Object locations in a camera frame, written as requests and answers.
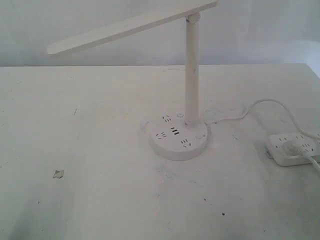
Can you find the white desk lamp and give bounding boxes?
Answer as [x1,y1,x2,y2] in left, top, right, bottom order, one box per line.
[46,0,218,161]

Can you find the small torn paper scrap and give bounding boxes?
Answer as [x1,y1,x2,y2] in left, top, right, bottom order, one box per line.
[52,170,64,179]

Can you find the white plug in strip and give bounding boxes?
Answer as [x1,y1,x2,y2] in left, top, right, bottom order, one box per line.
[282,141,305,156]

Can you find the white lamp power cable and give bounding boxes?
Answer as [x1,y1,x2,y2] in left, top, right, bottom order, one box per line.
[205,98,320,137]

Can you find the white power strip cable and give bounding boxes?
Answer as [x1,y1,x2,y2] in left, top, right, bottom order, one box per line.
[301,149,320,176]

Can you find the white power strip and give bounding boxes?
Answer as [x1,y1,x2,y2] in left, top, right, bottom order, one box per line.
[265,132,320,167]

